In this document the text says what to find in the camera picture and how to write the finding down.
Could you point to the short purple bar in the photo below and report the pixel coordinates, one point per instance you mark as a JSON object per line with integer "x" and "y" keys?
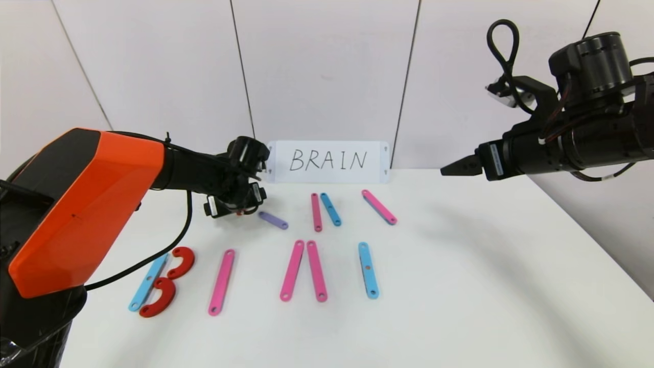
{"x": 273, "y": 220}

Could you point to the clear plastic wrap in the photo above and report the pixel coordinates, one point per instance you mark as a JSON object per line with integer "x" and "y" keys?
{"x": 9, "y": 352}

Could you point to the long pink bar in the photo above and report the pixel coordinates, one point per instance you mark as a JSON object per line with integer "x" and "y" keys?
{"x": 221, "y": 281}
{"x": 292, "y": 270}
{"x": 317, "y": 212}
{"x": 317, "y": 271}

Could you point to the orange and black left arm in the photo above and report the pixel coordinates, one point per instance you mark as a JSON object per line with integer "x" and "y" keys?
{"x": 92, "y": 204}

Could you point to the white sign reading BRAIN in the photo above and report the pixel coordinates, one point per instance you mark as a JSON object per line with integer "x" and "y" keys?
{"x": 278, "y": 174}

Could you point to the pink bar on blue bar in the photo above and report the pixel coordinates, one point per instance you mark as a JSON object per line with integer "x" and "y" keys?
{"x": 379, "y": 207}

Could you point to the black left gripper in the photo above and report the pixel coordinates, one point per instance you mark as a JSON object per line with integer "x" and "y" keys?
{"x": 257, "y": 194}

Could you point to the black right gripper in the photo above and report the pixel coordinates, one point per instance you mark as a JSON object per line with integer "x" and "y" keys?
{"x": 492, "y": 159}

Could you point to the short blue bar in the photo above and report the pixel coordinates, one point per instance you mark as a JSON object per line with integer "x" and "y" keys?
{"x": 330, "y": 208}

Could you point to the long blue bar orange underside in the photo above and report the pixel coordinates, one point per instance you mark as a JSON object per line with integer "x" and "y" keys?
{"x": 148, "y": 281}
{"x": 368, "y": 278}

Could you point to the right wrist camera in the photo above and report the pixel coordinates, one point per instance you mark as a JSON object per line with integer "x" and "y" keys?
{"x": 508, "y": 95}

